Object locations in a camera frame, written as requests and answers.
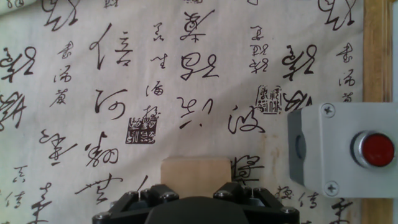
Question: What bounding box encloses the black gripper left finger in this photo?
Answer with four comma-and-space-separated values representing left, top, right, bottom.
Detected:
92, 184, 180, 224

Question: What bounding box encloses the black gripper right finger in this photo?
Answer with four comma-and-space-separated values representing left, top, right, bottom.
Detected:
213, 182, 301, 224

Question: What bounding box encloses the light wooden block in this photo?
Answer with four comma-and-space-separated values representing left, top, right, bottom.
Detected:
160, 156, 233, 198

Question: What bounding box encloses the grey box with red button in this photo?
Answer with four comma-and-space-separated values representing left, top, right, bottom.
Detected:
287, 101, 398, 199

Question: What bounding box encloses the calligraphy print cloth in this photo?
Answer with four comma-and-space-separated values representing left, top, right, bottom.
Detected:
0, 0, 364, 224

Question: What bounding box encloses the wooden picture frame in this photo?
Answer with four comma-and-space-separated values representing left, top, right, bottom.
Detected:
362, 0, 398, 224

